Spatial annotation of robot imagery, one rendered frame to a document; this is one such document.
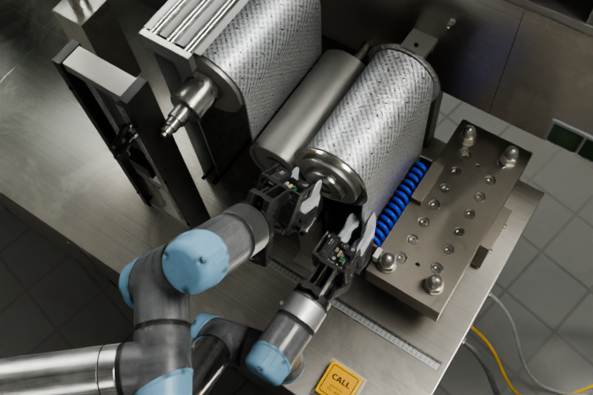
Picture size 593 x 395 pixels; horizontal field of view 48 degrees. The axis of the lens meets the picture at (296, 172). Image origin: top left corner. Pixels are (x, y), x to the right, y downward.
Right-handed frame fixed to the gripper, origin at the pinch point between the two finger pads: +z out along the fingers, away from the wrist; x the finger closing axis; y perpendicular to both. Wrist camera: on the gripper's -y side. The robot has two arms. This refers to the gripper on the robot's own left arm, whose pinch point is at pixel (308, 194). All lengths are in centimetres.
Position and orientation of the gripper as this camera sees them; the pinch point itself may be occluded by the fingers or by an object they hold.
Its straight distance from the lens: 113.3
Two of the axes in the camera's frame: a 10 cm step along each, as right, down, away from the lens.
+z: 4.7, -2.9, 8.3
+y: 3.0, -8.4, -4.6
